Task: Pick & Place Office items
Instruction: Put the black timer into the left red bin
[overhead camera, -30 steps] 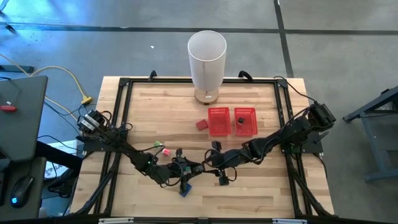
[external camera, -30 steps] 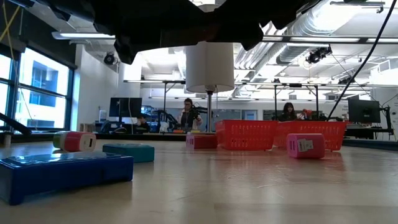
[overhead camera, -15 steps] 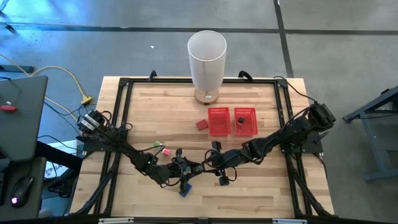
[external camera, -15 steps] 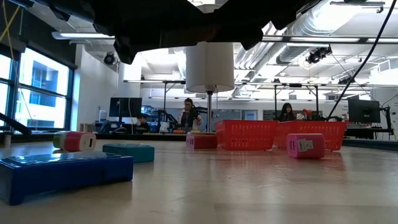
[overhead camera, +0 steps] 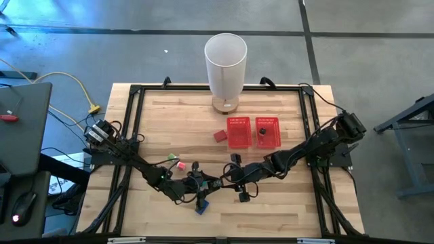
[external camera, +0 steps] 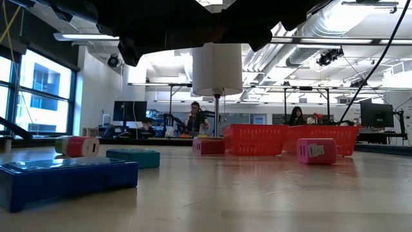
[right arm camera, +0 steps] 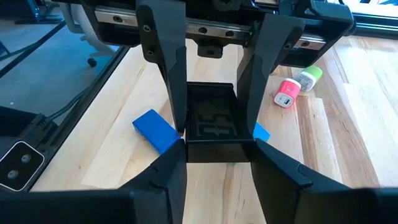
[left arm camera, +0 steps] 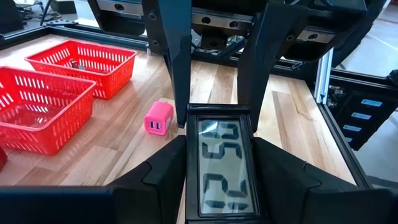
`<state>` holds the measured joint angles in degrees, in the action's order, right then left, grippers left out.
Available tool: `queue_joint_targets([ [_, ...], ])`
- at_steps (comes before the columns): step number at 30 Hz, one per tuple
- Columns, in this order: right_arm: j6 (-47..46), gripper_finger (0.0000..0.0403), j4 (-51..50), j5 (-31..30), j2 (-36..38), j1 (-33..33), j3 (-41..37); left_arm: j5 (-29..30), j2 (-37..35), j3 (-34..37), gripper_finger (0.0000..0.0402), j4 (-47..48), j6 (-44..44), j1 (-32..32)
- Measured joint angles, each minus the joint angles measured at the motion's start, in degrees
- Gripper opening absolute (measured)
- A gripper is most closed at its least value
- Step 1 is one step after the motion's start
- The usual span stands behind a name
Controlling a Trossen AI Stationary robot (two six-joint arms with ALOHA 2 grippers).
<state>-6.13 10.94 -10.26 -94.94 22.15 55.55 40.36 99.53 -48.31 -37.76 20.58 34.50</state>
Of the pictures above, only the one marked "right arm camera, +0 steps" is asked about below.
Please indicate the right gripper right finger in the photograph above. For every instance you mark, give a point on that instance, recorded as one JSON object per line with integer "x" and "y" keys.
{"x": 273, "y": 180}

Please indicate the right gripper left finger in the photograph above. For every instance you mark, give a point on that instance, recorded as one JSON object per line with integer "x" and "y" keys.
{"x": 171, "y": 180}

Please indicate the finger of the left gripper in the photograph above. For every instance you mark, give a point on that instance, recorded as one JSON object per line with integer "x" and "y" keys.
{"x": 264, "y": 62}
{"x": 168, "y": 46}

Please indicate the red white USB charger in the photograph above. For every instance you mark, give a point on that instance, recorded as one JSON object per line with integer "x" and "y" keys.
{"x": 287, "y": 93}

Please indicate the green white USB charger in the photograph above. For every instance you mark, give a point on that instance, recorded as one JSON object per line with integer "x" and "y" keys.
{"x": 309, "y": 77}

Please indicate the teal digital timer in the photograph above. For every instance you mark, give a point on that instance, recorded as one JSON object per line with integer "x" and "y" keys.
{"x": 261, "y": 133}

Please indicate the blue rectangular box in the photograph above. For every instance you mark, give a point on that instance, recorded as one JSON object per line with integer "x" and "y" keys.
{"x": 155, "y": 130}

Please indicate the black digital timer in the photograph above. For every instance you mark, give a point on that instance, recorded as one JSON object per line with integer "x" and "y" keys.
{"x": 217, "y": 149}

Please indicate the white office chair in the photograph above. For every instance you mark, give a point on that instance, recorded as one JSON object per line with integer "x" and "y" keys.
{"x": 84, "y": 28}

